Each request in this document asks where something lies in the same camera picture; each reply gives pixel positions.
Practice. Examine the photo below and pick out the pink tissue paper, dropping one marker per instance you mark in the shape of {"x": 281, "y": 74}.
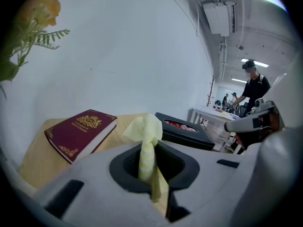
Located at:
{"x": 182, "y": 126}

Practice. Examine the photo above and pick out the long ceiling light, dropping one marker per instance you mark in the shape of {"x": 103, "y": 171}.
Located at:
{"x": 239, "y": 80}
{"x": 254, "y": 62}

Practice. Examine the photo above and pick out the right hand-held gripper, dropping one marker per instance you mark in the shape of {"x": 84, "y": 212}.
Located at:
{"x": 264, "y": 109}

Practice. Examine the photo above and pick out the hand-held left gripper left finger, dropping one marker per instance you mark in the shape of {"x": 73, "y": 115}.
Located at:
{"x": 94, "y": 197}

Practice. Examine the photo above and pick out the person's right hand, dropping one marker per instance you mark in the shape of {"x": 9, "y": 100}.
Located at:
{"x": 255, "y": 136}

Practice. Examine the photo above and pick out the brown wooden coat rack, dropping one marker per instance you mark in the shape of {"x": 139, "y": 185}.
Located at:
{"x": 210, "y": 89}

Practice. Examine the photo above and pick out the dark red hardcover book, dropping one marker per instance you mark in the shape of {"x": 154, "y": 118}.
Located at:
{"x": 78, "y": 131}

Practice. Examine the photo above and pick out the black office chair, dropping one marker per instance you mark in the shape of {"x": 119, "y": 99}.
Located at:
{"x": 243, "y": 110}

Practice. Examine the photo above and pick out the black tissue box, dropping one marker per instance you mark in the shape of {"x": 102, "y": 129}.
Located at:
{"x": 187, "y": 138}

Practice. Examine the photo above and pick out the white air conditioner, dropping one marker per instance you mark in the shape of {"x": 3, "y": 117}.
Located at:
{"x": 217, "y": 18}

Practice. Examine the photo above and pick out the white metal table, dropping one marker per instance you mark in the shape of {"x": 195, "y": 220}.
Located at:
{"x": 194, "y": 117}

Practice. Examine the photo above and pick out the yellow cloth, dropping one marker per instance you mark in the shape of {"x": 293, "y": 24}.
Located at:
{"x": 146, "y": 131}

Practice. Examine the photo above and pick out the yellow artificial flower bouquet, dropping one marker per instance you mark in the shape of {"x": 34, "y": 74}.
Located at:
{"x": 47, "y": 6}

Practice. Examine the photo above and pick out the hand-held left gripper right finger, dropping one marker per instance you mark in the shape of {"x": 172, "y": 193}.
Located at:
{"x": 213, "y": 178}

